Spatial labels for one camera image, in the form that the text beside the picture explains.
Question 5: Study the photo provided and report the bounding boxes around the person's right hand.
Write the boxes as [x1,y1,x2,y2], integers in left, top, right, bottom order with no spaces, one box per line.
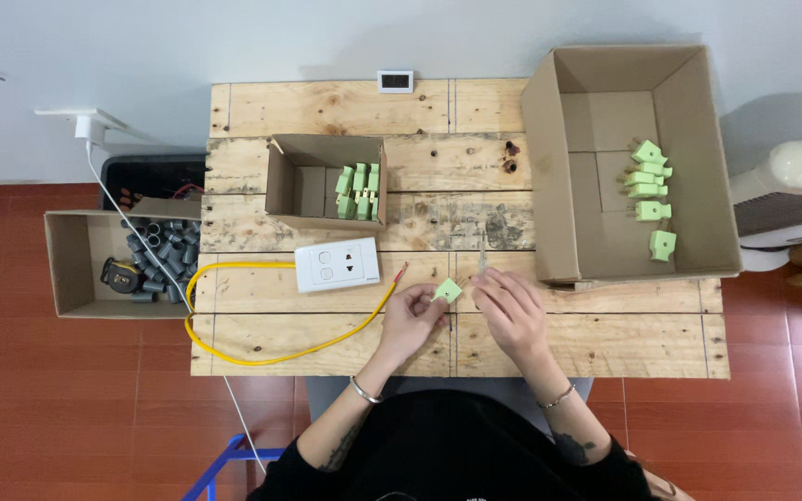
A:
[471,267,550,367]

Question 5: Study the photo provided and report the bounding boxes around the person's left hand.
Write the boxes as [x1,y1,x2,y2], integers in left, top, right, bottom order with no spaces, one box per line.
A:
[377,282,452,367]

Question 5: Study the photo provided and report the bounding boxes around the single green plug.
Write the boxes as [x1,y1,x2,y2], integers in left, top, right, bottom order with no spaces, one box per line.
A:
[432,277,464,305]

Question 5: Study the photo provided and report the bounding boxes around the person's grey trousers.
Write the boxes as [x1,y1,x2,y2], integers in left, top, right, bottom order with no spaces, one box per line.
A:
[305,376,595,438]

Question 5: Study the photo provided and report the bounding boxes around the person's black shirt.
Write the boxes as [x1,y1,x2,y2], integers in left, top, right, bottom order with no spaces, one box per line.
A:
[246,389,661,501]

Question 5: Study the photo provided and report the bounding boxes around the pile of green plugs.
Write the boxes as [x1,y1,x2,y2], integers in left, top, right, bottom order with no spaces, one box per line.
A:
[333,162,382,222]
[624,138,678,264]

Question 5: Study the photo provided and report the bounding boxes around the small cardboard box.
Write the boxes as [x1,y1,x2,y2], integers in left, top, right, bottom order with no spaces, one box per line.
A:
[265,134,388,232]

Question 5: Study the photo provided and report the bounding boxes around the large cardboard box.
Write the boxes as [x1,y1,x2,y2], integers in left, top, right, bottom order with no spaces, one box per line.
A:
[520,45,744,288]

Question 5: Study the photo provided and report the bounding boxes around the white digital clock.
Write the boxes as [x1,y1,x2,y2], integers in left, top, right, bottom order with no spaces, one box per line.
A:
[376,70,415,94]

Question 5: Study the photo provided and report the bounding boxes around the heap of grey pipe fittings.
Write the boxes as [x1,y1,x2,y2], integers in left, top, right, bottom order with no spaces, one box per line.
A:
[121,217,202,305]

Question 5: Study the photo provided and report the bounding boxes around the black yellow tape measure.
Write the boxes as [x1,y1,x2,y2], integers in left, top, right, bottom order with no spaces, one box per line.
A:
[99,257,143,295]

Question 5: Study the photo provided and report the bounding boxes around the black plastic bin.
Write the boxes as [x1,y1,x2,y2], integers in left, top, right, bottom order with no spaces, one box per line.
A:
[99,154,208,212]

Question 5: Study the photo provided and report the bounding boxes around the white fan heater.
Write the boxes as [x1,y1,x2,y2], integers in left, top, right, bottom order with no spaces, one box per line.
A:
[727,137,802,273]

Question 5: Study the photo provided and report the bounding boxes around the low wide cardboard box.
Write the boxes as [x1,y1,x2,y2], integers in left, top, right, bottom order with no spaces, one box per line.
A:
[44,197,204,320]

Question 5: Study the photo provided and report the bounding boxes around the white power adapter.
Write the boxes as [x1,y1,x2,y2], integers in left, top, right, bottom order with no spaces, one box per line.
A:
[74,114,107,148]

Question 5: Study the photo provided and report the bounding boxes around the silver bangle bracelet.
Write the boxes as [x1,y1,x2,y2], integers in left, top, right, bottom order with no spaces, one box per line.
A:
[349,376,384,405]

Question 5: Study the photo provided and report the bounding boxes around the white wall socket outlet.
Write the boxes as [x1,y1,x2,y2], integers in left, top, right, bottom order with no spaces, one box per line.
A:
[294,237,382,294]

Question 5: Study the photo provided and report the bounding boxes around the thin chain bracelet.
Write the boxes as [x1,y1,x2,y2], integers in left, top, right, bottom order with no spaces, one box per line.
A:
[537,383,576,410]

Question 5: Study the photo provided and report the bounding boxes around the yellow electrical cable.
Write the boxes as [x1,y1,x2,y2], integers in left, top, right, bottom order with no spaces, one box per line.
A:
[184,261,410,367]

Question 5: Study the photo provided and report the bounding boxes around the blue metal stool frame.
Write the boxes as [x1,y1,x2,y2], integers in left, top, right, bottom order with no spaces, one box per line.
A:
[180,433,285,501]

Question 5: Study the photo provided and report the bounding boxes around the white thin cable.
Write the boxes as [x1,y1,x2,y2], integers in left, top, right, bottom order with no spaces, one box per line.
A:
[85,141,269,476]

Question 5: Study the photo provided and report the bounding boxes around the white wall shelf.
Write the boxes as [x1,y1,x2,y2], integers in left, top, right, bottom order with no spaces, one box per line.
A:
[33,106,132,135]

